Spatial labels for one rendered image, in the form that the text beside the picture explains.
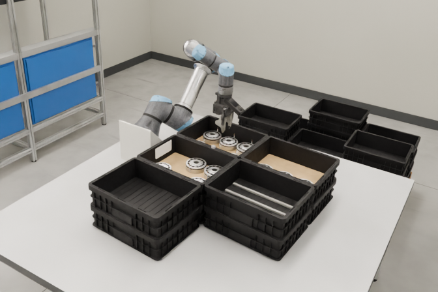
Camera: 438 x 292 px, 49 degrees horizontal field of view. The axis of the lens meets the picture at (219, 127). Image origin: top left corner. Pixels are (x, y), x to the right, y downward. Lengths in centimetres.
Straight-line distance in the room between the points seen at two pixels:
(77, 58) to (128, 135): 173
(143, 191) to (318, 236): 82
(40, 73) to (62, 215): 186
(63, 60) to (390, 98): 321
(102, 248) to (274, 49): 381
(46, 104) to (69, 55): 45
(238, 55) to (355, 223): 367
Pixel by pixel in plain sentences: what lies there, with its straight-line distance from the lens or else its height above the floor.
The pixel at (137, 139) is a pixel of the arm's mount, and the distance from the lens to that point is 259.
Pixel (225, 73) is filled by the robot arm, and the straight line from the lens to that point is 237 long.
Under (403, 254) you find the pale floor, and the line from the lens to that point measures 343.
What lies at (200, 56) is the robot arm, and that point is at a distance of 243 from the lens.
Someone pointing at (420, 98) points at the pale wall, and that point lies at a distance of 517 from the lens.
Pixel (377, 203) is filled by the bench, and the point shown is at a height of 70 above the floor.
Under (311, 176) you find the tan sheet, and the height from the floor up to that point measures 83.
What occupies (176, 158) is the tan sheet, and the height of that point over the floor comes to 83.
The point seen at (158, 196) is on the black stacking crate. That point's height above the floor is 83.
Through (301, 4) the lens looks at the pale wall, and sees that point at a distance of 526.
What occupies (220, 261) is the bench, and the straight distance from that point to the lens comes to 206.
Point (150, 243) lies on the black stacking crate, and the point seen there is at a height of 78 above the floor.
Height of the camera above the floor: 209
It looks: 27 degrees down
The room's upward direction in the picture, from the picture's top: 3 degrees clockwise
